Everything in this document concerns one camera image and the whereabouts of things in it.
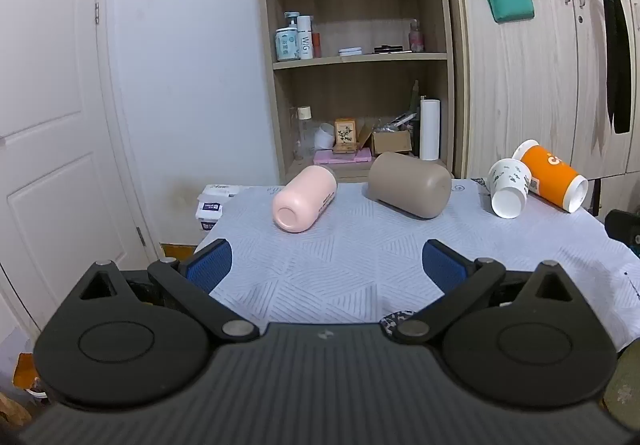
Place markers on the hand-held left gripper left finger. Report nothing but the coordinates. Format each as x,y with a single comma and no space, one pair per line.
211,265

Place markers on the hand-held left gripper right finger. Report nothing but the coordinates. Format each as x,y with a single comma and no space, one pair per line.
442,264

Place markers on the pink cup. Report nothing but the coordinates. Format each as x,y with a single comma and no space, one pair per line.
305,197

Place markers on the taupe cup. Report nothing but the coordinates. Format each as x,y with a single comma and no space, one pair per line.
410,185

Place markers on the orange paper cup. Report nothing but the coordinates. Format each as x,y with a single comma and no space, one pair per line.
550,172

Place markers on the white patterned paper cup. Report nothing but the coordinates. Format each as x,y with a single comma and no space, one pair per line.
510,185

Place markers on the white plastic cup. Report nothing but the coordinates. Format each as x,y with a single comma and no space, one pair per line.
324,136

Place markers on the white tissue pack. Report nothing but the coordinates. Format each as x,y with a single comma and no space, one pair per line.
212,207

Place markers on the leopard print cloth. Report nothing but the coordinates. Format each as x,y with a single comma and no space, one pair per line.
396,321

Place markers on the white patterned table cloth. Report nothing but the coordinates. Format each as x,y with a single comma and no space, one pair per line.
350,245

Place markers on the cardboard box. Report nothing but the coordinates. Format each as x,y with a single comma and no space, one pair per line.
392,141

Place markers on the white cylinder roll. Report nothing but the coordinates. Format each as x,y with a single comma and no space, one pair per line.
429,130

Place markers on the pink flat box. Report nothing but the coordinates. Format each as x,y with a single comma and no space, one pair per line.
342,156

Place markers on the olive green cloth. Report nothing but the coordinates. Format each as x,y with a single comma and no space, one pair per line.
622,387

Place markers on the glass bottle cream cap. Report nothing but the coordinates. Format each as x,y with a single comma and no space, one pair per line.
302,132

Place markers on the floral wooden box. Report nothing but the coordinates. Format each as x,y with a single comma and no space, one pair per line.
345,135

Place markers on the black ribbon bow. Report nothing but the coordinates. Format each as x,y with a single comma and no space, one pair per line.
617,50

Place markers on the wooden wardrobe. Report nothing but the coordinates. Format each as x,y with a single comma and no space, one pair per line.
510,75

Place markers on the white door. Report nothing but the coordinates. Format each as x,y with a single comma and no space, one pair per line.
45,125

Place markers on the black flat case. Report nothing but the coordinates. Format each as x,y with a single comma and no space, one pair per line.
389,48

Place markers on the pink small bottle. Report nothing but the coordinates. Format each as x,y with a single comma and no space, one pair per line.
416,36

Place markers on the white round tin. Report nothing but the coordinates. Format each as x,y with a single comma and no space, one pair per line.
350,51

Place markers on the toiletry bottles on shelf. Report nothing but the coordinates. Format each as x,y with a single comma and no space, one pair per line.
286,42

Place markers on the small red bottle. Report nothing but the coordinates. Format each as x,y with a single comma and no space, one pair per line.
316,45

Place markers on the white tall bottle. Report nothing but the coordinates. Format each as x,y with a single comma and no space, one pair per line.
305,37

